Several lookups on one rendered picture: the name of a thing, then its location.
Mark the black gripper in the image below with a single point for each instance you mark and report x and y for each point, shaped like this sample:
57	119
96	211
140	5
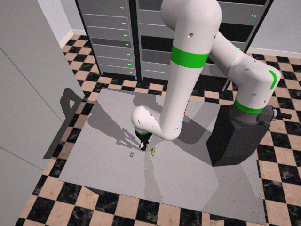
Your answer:
144	144

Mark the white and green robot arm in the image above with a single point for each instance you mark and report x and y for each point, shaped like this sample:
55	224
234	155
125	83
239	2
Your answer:
196	37

